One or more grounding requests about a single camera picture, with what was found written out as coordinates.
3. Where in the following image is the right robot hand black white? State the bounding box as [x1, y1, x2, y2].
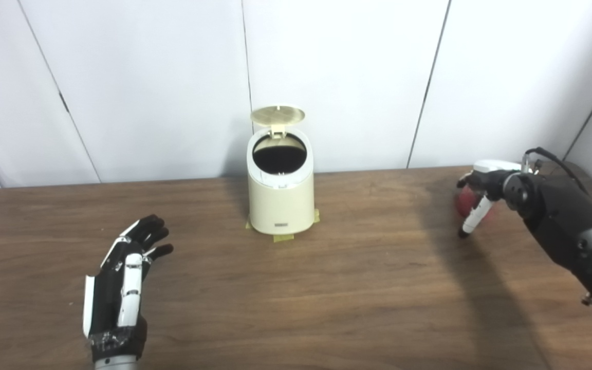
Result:
[456, 160, 525, 239]

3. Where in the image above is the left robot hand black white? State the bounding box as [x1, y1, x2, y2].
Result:
[82, 215, 174, 363]

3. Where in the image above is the red apple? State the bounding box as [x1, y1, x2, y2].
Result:
[455, 186, 497, 221]

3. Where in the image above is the cream-colored bin body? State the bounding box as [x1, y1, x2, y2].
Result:
[246, 127, 315, 236]

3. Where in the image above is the round cream bin lid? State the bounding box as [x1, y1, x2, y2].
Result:
[250, 105, 306, 138]

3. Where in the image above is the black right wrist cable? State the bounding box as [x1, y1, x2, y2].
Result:
[524, 147, 589, 193]

